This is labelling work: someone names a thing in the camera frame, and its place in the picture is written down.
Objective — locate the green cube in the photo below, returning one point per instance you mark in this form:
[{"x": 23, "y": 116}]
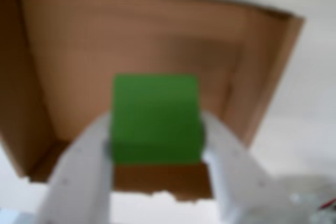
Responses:
[{"x": 155, "y": 119}]

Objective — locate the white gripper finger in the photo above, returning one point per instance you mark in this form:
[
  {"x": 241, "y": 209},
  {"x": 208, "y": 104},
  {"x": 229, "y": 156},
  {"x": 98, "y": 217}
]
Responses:
[
  {"x": 78, "y": 182},
  {"x": 241, "y": 187}
]

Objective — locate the brown cardboard box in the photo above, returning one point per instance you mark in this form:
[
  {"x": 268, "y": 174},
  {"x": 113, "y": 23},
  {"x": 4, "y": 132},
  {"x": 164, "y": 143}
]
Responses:
[{"x": 105, "y": 37}]

